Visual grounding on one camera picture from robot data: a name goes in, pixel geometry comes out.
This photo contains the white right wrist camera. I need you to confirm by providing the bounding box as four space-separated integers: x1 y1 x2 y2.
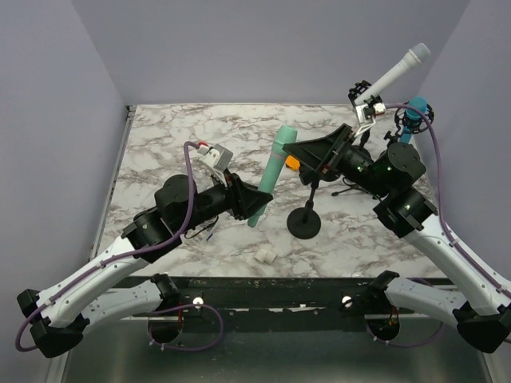
355 102 386 137

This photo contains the blue microphone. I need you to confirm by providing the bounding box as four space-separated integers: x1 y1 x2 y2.
394 97 430 144

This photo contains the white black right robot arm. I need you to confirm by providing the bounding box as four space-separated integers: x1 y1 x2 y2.
283 124 510 353

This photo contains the mint green microphone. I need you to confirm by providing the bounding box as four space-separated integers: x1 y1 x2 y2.
246 124 299 228

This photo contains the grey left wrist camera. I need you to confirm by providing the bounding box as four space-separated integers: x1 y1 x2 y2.
197 141 233 183

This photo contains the small white plastic fitting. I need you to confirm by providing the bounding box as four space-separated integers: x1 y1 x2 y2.
254 249 276 264

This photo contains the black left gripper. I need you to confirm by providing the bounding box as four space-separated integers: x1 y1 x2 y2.
178 167 272 233

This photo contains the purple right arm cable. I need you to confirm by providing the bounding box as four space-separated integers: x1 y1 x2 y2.
365 102 511 347

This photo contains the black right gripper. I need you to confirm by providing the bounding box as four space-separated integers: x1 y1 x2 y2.
284 121 390 199

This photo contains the orange tape measure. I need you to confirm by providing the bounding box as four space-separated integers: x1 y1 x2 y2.
285 156 301 172

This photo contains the black round-base microphone stand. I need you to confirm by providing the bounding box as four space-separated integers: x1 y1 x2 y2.
287 165 341 239

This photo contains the black shock-mount tripod stand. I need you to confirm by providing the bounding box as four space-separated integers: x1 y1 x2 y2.
341 106 434 199

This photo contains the white microphone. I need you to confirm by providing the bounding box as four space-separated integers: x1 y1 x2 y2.
355 43 430 106

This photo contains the black shock-mount stand round base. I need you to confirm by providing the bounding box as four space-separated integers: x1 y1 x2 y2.
348 80 382 150

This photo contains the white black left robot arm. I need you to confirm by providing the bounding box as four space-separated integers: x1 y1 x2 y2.
15 172 273 358

